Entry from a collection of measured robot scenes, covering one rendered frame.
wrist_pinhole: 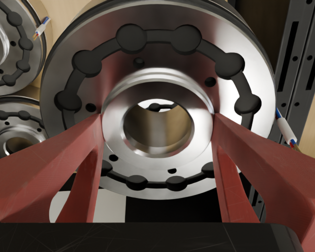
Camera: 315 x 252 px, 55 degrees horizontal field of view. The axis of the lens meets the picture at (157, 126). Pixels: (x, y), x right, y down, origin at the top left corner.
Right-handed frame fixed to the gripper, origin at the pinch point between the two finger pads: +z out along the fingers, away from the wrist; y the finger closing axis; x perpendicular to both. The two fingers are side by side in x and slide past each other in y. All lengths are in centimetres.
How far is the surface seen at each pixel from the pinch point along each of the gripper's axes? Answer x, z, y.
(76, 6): -0.9, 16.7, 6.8
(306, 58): -0.3, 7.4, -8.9
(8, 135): 9.8, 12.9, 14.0
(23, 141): 12.7, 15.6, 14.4
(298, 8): -3.2, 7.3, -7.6
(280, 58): -0.3, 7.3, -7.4
